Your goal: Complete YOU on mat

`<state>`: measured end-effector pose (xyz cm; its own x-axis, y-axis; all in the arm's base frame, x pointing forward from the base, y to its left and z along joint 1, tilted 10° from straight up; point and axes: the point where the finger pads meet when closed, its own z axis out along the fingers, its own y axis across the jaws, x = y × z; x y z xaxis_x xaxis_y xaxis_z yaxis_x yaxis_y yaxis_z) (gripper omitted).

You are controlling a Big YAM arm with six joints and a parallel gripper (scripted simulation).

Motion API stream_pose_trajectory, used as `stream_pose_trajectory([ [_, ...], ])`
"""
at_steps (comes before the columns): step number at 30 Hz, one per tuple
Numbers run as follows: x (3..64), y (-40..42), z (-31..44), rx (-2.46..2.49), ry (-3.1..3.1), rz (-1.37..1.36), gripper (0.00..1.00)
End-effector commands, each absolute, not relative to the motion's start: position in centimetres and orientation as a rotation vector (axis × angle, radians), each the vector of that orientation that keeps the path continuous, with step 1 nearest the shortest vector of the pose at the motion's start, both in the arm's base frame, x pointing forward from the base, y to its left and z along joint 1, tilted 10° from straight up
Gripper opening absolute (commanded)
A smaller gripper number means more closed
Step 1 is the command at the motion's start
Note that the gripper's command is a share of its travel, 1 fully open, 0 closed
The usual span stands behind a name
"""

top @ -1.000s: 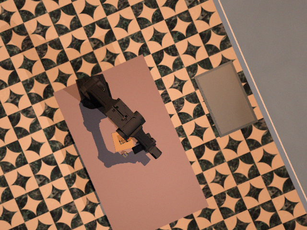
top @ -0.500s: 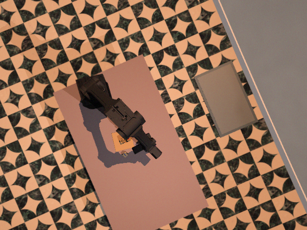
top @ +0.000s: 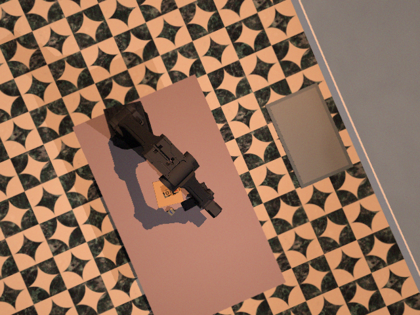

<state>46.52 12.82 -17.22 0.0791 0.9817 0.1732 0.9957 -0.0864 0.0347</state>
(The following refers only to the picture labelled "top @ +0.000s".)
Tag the orange mat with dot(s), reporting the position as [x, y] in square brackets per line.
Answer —
[163, 200]

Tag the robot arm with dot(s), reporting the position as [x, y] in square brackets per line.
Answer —
[177, 170]

